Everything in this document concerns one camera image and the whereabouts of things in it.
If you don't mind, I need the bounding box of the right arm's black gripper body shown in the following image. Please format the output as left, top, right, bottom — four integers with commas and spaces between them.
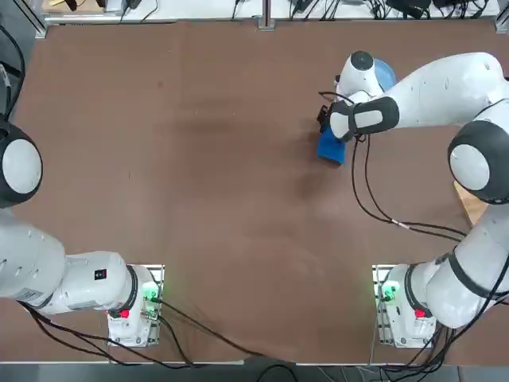
317, 103, 333, 134

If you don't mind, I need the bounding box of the blue cloth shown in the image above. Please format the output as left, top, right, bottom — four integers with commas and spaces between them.
317, 129, 347, 166

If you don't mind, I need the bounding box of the light blue plastic plate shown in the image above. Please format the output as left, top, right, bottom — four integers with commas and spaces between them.
373, 58, 398, 91

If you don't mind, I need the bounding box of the black power supply box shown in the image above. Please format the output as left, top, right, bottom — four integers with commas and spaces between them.
387, 0, 433, 19

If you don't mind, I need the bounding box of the wooden cup rack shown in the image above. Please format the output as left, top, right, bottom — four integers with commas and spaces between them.
453, 181, 490, 226

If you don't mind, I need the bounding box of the black cable with white marker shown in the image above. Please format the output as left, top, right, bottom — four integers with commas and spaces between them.
363, 134, 468, 236

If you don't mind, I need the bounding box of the aluminium frame post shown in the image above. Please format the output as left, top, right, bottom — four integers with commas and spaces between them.
258, 0, 275, 31

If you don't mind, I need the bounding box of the thick black cable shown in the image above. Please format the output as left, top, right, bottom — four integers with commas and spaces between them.
0, 23, 27, 120

